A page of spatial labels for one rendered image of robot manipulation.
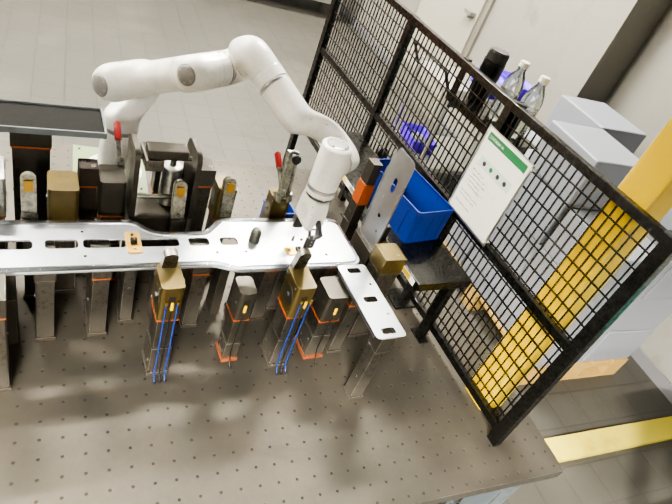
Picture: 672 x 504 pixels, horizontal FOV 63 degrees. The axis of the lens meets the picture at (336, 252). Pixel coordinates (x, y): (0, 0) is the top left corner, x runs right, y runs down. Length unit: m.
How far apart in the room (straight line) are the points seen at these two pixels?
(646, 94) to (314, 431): 3.23
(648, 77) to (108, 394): 3.65
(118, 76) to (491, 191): 1.19
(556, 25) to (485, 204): 3.17
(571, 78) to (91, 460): 3.66
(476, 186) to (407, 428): 0.79
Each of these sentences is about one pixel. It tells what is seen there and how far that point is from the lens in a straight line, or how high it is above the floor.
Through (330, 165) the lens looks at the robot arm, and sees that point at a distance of 1.44.
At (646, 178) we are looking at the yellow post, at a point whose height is 1.60.
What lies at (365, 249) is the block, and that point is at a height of 0.99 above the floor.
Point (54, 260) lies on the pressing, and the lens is 1.50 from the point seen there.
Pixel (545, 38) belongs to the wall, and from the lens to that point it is 4.88.
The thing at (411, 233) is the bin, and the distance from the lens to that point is 1.81.
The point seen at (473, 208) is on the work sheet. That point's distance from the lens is 1.83.
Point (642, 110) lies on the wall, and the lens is 4.17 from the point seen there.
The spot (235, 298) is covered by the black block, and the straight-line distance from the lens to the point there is 1.53.
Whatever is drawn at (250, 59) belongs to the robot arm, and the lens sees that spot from 1.53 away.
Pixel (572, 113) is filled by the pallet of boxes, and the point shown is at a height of 1.14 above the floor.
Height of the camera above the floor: 2.02
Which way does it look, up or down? 37 degrees down
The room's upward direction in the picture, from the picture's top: 23 degrees clockwise
